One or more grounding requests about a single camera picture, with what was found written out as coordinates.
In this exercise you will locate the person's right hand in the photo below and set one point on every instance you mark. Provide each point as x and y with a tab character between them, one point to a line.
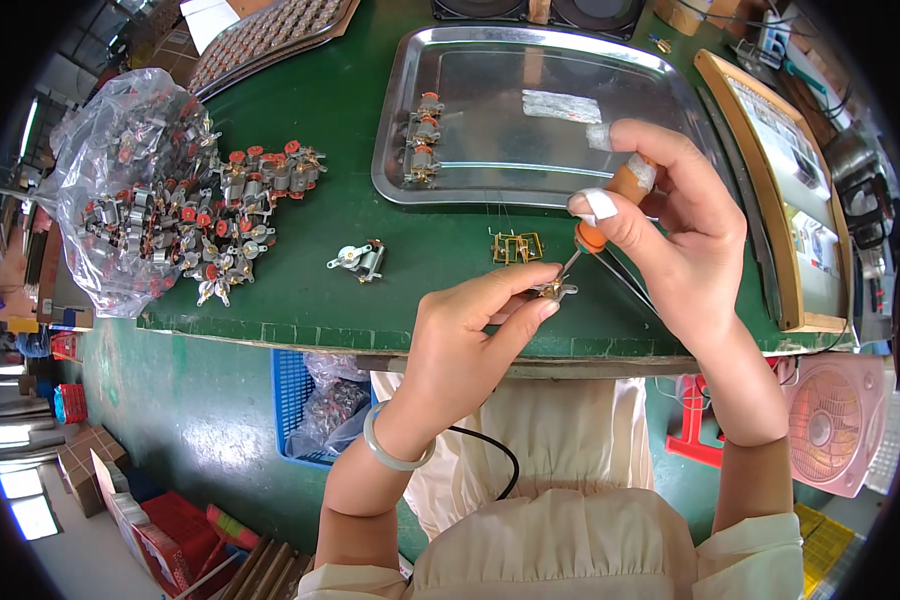
701	255

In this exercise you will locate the person's left hand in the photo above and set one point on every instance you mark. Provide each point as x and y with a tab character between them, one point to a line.
446	345

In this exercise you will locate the small metal motor part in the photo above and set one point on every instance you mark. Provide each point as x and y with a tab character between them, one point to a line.
559	289

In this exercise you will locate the black metal strip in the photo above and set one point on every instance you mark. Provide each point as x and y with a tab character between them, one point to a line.
746	202

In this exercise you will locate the thin metal tweezers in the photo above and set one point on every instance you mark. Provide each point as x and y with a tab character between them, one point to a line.
630	283

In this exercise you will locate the wooden framed board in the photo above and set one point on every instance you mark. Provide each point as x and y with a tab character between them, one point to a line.
787	180

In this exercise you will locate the small motor with white wheel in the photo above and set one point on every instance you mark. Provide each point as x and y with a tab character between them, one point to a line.
360	259

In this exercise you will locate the pale green jade bangle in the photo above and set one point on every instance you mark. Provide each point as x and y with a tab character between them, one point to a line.
381	450

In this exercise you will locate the plastic bag of parts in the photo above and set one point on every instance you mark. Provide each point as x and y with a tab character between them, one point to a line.
334	412

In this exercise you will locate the person's legs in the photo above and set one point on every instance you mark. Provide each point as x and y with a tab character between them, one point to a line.
555	435

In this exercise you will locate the blue plastic basket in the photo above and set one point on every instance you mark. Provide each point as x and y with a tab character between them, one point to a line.
289	405

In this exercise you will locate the black soldering equipment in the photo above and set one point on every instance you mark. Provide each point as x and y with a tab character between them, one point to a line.
862	195

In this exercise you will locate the red plastic stool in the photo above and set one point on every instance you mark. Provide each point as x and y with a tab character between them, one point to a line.
691	431

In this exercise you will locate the small motor with red cap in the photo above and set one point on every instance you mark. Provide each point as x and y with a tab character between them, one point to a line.
424	133
427	106
422	163

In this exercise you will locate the large steel tray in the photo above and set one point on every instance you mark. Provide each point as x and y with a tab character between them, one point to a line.
510	157

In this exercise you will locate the clear tape patch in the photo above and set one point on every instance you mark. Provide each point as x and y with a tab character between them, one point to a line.
562	106

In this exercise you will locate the small brass part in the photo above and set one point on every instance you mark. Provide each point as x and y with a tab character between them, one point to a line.
661	43

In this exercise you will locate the pink box fan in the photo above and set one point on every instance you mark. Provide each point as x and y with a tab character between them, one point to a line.
832	427

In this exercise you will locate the white power strip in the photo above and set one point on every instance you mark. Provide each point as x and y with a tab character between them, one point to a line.
776	34

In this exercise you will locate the wooden block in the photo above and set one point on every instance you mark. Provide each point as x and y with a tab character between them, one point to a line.
676	15

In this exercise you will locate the person's body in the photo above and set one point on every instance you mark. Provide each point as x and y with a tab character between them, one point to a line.
570	555

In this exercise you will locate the pile of small motors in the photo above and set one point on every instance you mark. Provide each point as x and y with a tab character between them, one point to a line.
247	195

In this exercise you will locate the black fan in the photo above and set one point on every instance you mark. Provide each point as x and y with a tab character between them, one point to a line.
480	7
598	13

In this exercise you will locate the white plastic crate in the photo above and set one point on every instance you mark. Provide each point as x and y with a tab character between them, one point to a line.
889	442

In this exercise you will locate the wooden slats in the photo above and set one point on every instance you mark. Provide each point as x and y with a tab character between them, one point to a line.
266	574

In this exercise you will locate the yellow plastic crate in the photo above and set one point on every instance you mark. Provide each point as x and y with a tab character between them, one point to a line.
825	544

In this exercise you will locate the red plastic crate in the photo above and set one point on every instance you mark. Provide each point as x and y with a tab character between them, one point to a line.
180	532

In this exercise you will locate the tray of small parts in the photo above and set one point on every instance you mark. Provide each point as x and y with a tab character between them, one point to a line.
270	34

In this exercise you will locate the clear plastic bag of motors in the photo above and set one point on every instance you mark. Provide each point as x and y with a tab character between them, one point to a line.
120	195

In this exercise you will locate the cardboard boxes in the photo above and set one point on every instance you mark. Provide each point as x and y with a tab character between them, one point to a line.
90	465

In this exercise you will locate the small red crate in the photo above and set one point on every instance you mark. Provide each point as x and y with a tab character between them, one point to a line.
71	403

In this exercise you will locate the white paper sheet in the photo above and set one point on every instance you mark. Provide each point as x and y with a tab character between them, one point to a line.
208	21

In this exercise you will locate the brass bracket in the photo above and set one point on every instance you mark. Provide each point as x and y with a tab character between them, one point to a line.
531	246
505	247

